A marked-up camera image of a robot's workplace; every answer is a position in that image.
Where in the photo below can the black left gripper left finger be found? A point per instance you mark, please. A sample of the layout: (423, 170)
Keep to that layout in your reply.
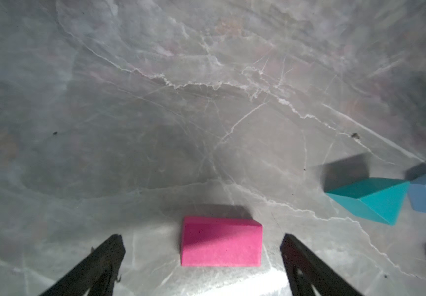
(95, 275)

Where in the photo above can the magenta rectangular block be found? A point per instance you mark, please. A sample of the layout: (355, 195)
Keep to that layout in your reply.
(221, 242)

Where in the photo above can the teal triangular block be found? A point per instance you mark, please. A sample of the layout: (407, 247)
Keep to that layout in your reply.
(376, 199)

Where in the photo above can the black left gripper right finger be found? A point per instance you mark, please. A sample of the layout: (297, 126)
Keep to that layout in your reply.
(308, 275)

